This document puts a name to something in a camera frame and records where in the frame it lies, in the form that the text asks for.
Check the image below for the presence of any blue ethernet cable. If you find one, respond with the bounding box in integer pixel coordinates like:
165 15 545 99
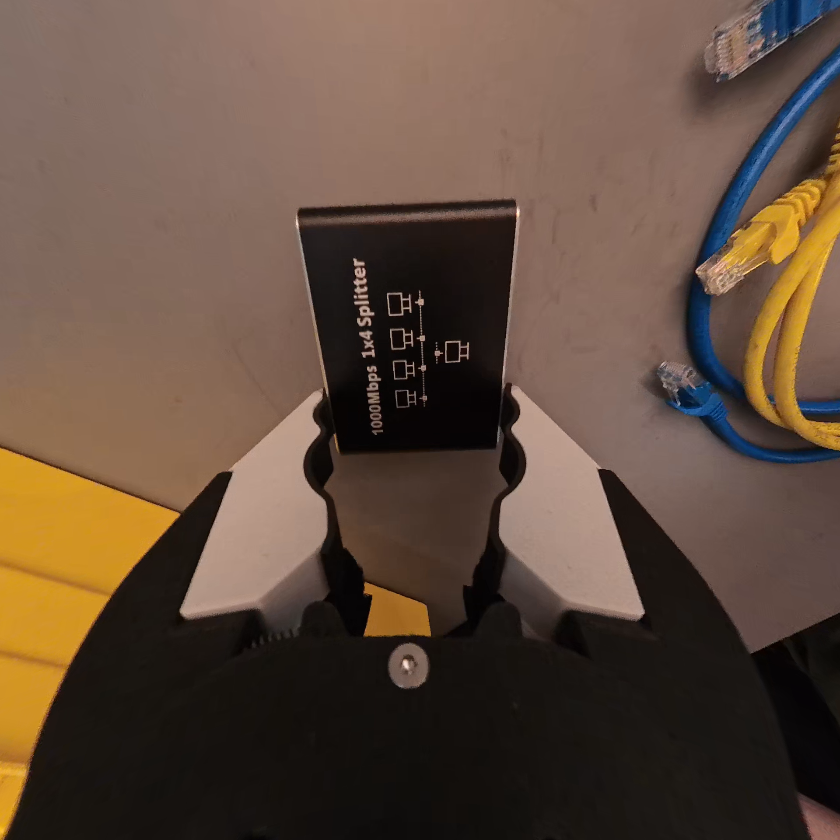
656 0 840 466

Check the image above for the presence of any yellow ethernet cable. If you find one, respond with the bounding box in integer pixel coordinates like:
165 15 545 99
696 118 840 452

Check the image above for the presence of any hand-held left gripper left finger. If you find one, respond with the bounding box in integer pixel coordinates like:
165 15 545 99
178 388 365 634

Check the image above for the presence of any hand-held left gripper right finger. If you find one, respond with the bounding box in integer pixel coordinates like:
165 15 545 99
462 385 647 641

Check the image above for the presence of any black ethernet splitter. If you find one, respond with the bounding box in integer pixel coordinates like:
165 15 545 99
297 199 521 455

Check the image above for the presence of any yellow plastic bin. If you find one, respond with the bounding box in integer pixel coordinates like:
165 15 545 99
0 446 433 782

